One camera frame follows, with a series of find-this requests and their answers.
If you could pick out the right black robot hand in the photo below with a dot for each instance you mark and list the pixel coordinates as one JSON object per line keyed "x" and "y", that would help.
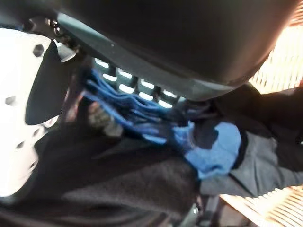
{"x": 165, "y": 35}

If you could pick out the blue garment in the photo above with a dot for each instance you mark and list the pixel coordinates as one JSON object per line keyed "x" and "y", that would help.
{"x": 213, "y": 153}

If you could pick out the brown wicker laundry basket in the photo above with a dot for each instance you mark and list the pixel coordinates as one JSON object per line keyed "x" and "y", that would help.
{"x": 281, "y": 66}

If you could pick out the black garment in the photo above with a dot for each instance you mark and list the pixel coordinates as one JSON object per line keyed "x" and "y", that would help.
{"x": 118, "y": 179}

